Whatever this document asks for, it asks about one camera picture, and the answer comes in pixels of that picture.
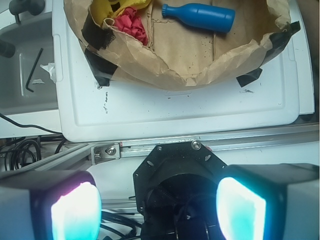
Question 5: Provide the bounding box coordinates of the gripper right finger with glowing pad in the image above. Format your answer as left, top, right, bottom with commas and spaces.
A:
216, 163, 320, 240

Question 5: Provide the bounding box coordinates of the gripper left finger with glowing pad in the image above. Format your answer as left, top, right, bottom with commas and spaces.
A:
0, 170, 102, 240

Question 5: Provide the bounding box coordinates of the blue plastic bottle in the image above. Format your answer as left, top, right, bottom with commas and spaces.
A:
161, 3, 236, 33

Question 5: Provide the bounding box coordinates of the grey plastic bin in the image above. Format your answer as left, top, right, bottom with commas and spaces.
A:
0, 12, 58, 115

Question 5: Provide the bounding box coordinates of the white plastic lid board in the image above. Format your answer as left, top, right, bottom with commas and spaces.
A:
52, 0, 315, 142

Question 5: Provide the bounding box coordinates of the black hex key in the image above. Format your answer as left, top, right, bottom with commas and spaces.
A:
25, 48, 44, 93

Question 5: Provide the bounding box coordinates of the brown paper bag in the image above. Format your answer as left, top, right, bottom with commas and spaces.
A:
63, 0, 293, 91

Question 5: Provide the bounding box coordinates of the yellow cloth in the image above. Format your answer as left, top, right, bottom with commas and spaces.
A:
89, 0, 151, 27

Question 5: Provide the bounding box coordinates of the red crumpled paper ball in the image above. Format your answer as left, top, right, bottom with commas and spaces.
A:
114, 7, 149, 46

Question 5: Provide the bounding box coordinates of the black cable bundle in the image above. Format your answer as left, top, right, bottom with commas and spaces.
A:
0, 112, 68, 171

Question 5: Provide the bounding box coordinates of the aluminium frame rail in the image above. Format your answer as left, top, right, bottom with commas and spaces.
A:
24, 122, 320, 173

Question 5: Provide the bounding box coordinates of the black octagonal mount plate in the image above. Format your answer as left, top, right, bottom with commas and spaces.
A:
133, 140, 227, 240

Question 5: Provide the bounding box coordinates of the metal corner bracket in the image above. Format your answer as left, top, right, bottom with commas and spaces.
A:
90, 143, 121, 165

